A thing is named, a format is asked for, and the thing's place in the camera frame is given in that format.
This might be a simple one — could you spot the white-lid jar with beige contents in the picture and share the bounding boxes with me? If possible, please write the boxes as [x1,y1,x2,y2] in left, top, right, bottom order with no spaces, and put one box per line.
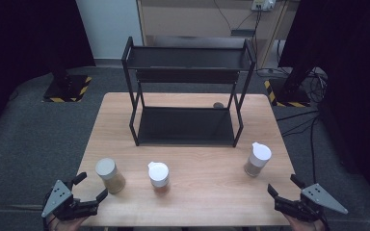
[243,141,273,178]

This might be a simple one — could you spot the person's right hand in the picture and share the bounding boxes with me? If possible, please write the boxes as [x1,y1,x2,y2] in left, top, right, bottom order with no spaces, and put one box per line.
[283,213,326,231]

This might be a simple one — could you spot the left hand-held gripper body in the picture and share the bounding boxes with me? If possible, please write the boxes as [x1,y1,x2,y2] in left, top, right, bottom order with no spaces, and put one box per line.
[41,179,99,222]

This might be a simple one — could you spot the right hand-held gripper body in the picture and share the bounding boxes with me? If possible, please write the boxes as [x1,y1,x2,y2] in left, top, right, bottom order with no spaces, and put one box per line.
[274,183,349,223]

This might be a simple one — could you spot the person's left hand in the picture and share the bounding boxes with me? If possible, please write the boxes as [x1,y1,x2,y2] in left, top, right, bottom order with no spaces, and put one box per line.
[46,215,90,231]

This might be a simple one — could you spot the black floor cables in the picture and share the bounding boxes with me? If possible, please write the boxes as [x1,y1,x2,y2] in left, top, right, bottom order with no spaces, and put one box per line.
[275,110,322,185]

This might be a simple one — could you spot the jar with grey lid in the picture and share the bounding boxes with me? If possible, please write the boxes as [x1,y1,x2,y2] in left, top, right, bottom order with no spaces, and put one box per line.
[94,157,126,195]

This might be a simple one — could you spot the right gripper thick black cable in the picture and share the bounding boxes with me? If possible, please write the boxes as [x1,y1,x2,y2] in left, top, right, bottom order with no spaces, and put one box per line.
[317,211,331,231]

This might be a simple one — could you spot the tangled cable bundle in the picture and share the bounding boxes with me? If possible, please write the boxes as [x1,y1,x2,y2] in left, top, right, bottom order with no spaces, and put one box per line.
[306,67,330,104]

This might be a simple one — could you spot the white-lid jar with brown contents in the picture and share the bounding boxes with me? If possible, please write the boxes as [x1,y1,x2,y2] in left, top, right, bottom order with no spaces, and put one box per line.
[146,161,172,195]

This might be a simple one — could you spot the light wooden cabinet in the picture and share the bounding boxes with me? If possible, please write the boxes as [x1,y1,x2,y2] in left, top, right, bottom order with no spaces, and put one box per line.
[136,0,301,70]

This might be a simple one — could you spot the dark curtain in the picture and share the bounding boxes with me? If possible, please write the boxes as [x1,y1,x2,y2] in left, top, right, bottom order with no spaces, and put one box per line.
[277,0,370,201]
[0,0,96,143]

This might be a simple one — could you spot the striped black stand base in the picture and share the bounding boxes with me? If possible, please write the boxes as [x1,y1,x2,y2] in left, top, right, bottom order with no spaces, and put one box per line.
[263,78,312,109]
[41,74,93,104]

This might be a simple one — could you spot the white power strip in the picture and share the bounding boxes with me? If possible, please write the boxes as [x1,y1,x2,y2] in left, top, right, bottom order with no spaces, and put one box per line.
[251,0,277,13]

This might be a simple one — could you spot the flat grey device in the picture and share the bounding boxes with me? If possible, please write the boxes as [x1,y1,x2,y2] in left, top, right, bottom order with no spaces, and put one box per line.
[229,29,256,38]

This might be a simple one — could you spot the black metal two-tier rack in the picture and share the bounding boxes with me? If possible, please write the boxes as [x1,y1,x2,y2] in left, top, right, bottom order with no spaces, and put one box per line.
[120,36,257,149]

